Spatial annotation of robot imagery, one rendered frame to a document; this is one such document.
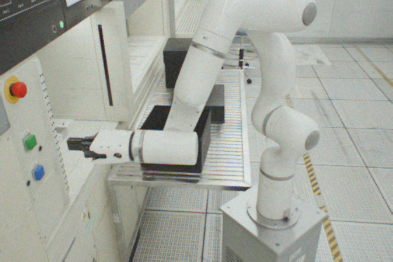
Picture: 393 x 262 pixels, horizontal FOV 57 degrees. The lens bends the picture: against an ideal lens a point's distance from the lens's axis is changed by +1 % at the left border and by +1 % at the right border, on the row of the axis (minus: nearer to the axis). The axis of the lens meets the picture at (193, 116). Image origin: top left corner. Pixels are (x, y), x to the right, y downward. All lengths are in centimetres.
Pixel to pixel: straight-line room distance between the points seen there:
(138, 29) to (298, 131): 221
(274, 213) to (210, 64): 67
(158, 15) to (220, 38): 222
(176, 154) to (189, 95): 15
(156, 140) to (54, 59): 94
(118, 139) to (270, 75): 45
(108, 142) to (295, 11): 54
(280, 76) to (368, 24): 508
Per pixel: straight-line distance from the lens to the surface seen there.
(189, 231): 237
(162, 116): 176
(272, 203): 131
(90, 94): 174
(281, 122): 113
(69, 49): 169
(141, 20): 308
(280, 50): 102
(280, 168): 121
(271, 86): 105
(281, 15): 89
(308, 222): 139
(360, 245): 247
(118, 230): 176
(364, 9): 600
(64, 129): 170
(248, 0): 87
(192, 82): 84
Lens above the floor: 171
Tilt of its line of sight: 29 degrees down
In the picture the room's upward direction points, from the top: 1 degrees counter-clockwise
